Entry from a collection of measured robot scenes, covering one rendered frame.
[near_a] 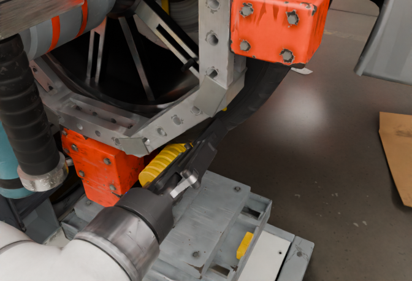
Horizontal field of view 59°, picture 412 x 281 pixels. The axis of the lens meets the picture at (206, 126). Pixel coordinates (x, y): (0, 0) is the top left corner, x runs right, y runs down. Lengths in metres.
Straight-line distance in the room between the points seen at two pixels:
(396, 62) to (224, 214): 0.62
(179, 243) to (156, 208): 0.51
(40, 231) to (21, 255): 0.81
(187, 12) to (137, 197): 0.43
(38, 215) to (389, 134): 1.41
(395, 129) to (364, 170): 0.32
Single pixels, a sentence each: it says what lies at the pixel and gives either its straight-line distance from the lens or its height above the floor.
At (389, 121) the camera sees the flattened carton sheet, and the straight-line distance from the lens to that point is 1.83.
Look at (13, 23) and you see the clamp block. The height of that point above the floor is 0.91.
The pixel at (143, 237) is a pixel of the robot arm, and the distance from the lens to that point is 0.43.
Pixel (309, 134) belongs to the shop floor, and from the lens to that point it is 1.67.
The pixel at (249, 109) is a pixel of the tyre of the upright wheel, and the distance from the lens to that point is 0.57.
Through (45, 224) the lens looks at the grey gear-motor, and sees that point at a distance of 1.26.
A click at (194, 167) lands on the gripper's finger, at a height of 0.68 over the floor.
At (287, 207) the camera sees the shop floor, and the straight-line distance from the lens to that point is 1.35.
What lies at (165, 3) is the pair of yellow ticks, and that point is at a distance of 0.79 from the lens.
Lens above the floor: 1.01
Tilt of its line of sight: 38 degrees down
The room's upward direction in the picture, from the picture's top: straight up
